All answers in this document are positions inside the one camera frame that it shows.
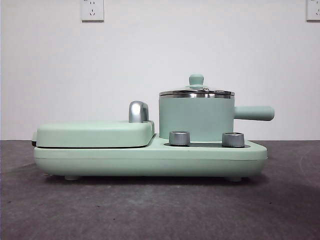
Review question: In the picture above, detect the white wall socket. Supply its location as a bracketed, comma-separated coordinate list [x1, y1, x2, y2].
[80, 0, 105, 23]
[306, 0, 320, 22]

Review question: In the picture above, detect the silver control knob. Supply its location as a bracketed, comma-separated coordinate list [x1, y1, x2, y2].
[221, 131, 246, 148]
[168, 130, 192, 146]

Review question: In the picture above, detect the green breakfast machine base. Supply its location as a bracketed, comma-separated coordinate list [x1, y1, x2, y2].
[33, 132, 269, 182]

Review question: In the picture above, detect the glass pot lid green knob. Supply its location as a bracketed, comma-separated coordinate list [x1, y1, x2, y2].
[159, 72, 236, 99]

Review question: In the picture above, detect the green steamer pot with handle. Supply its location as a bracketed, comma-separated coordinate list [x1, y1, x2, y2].
[158, 94, 276, 141]

